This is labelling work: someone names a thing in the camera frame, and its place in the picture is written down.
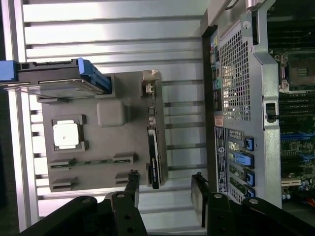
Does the white expansion slot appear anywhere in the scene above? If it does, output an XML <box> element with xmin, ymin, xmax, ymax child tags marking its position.
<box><xmin>282</xmin><ymin>179</ymin><xmax>302</xmax><ymax>187</ymax></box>

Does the CPU socket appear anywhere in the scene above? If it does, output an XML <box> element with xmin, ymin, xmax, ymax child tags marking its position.
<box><xmin>274</xmin><ymin>53</ymin><xmax>315</xmax><ymax>94</ymax></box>

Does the black open PC case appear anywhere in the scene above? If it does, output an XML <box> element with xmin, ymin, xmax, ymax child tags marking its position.
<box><xmin>200</xmin><ymin>0</ymin><xmax>315</xmax><ymax>209</ymax></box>

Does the blue expansion slot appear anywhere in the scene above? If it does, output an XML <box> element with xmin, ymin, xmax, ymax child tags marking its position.
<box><xmin>280</xmin><ymin>132</ymin><xmax>315</xmax><ymax>141</ymax></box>

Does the silver CPU chip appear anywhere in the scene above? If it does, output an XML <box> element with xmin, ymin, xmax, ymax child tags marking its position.
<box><xmin>52</xmin><ymin>119</ymin><xmax>82</xmax><ymax>149</ymax></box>

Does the hard disk with blue caddy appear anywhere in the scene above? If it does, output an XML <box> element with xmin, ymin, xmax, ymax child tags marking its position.
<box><xmin>0</xmin><ymin>58</ymin><xmax>113</xmax><ymax>96</ymax></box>

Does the grey plastic parts rack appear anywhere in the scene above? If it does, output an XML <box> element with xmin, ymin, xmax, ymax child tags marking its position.
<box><xmin>36</xmin><ymin>71</ymin><xmax>169</xmax><ymax>194</ymax></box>

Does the green motherboard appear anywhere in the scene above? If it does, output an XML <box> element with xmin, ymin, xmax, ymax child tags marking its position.
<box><xmin>267</xmin><ymin>14</ymin><xmax>315</xmax><ymax>197</ymax></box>

